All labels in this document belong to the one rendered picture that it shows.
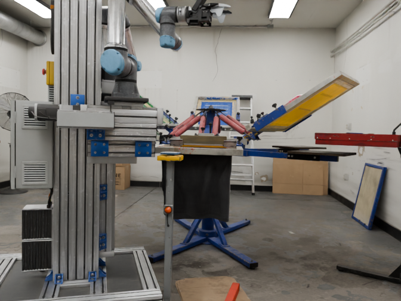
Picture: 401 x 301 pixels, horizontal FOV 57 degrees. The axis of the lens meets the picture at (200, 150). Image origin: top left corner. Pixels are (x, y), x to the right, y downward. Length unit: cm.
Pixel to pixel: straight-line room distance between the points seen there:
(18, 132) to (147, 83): 521
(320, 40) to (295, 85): 91
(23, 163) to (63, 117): 42
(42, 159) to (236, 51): 542
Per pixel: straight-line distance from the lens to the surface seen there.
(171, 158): 205
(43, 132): 216
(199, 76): 708
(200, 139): 285
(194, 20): 190
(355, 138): 293
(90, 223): 226
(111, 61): 191
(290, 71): 714
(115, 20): 197
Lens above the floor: 109
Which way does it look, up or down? 3 degrees down
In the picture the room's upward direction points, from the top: 2 degrees clockwise
